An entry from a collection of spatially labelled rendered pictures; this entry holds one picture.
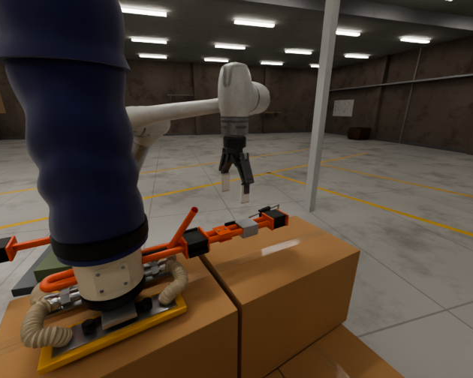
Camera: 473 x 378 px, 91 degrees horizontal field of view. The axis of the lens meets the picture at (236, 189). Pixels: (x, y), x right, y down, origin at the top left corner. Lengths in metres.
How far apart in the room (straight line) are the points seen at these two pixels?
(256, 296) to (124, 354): 0.39
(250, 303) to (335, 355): 0.55
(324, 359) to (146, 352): 0.76
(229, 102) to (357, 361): 1.12
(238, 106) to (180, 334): 0.66
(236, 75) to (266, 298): 0.70
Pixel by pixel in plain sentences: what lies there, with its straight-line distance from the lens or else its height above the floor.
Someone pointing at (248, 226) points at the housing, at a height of 1.11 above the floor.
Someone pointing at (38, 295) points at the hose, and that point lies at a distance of 0.84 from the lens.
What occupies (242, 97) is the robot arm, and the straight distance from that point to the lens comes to 0.73.
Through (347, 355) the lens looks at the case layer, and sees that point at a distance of 1.28.
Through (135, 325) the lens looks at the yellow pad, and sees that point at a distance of 0.75.
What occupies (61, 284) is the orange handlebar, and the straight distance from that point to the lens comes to 0.77.
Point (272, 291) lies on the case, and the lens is 0.86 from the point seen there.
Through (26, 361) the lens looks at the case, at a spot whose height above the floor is 0.94.
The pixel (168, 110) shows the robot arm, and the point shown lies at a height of 1.51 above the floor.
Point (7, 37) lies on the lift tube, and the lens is 0.61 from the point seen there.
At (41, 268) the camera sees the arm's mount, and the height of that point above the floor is 0.81.
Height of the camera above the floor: 1.52
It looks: 19 degrees down
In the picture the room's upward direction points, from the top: straight up
